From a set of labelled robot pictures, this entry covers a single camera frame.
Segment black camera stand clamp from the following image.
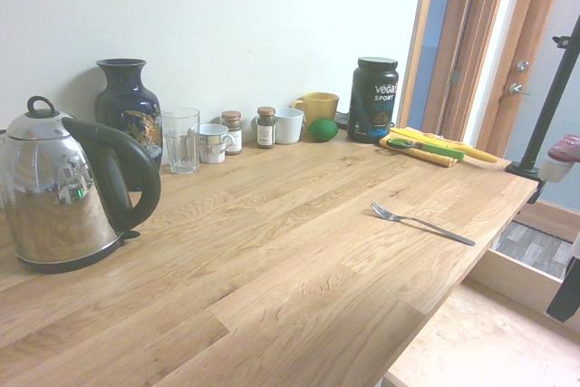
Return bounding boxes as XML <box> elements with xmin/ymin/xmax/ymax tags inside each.
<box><xmin>506</xmin><ymin>15</ymin><xmax>580</xmax><ymax>205</ymax></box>

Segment green lime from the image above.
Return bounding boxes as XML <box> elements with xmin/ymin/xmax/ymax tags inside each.
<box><xmin>307</xmin><ymin>117</ymin><xmax>339</xmax><ymax>143</ymax></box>

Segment glass spice jar copper lid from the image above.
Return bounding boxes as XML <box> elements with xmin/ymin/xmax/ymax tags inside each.
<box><xmin>220</xmin><ymin>110</ymin><xmax>243</xmax><ymax>156</ymax></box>
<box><xmin>256</xmin><ymin>106</ymin><xmax>277</xmax><ymax>150</ymax></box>

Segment dark blue floral vase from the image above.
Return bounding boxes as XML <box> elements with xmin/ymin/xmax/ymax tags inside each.
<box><xmin>93</xmin><ymin>58</ymin><xmax>163</xmax><ymax>192</ymax></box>

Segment silver metal fork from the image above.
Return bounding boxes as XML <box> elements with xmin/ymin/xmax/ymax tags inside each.
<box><xmin>370</xmin><ymin>200</ymin><xmax>477</xmax><ymax>247</ymax></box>

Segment grey blue door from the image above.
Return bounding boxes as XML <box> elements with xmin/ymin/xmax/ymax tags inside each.
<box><xmin>502</xmin><ymin>0</ymin><xmax>580</xmax><ymax>211</ymax></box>

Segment black Vega protein tub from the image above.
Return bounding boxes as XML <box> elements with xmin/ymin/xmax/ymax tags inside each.
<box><xmin>346</xmin><ymin>56</ymin><xmax>401</xmax><ymax>144</ymax></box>

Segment wooden door frame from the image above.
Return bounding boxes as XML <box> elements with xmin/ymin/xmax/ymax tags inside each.
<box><xmin>397</xmin><ymin>0</ymin><xmax>573</xmax><ymax>160</ymax></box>

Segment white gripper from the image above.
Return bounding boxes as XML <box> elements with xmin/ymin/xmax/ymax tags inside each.
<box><xmin>546</xmin><ymin>232</ymin><xmax>580</xmax><ymax>323</ymax></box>

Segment large open wooden drawer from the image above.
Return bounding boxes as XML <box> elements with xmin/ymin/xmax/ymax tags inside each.
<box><xmin>382</xmin><ymin>248</ymin><xmax>580</xmax><ymax>387</ymax></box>

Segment clear drinking glass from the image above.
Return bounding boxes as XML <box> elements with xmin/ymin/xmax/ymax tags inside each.
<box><xmin>160</xmin><ymin>107</ymin><xmax>201</xmax><ymax>175</ymax></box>

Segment plain white cup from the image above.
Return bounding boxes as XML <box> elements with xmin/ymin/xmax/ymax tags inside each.
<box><xmin>273</xmin><ymin>107</ymin><xmax>305</xmax><ymax>146</ymax></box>

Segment white and red object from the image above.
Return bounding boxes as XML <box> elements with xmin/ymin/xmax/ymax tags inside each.
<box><xmin>540</xmin><ymin>133</ymin><xmax>580</xmax><ymax>183</ymax></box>

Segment yellow handled knife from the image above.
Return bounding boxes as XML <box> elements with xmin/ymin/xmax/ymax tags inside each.
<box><xmin>410</xmin><ymin>129</ymin><xmax>498</xmax><ymax>163</ymax></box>

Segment stainless steel electric kettle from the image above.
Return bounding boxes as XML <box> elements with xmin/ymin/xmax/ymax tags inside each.
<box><xmin>0</xmin><ymin>95</ymin><xmax>163</xmax><ymax>275</ymax></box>

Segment yellow folded cloth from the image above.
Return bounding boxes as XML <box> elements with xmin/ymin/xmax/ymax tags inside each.
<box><xmin>378</xmin><ymin>126</ymin><xmax>461</xmax><ymax>169</ymax></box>

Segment white patterned ceramic cup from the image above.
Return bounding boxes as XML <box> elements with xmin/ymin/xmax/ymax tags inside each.
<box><xmin>198</xmin><ymin>123</ymin><xmax>237</xmax><ymax>165</ymax></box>

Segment green handled scissors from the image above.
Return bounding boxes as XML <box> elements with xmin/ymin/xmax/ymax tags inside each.
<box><xmin>386</xmin><ymin>136</ymin><xmax>468</xmax><ymax>162</ymax></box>

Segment yellow ceramic mug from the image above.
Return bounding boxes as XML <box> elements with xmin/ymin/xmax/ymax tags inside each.
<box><xmin>290</xmin><ymin>92</ymin><xmax>341</xmax><ymax>136</ymax></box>

